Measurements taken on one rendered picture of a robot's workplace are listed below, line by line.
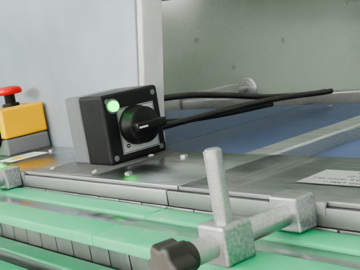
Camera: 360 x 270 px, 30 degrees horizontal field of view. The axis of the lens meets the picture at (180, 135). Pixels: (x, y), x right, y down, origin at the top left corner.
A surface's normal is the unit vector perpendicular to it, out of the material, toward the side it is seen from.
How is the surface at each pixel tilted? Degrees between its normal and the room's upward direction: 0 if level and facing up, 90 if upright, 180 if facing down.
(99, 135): 0
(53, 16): 0
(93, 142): 0
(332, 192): 90
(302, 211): 90
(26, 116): 90
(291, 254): 90
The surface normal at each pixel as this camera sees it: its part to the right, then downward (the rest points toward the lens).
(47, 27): -0.76, 0.22
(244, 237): 0.63, 0.00
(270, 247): -0.17, -0.98
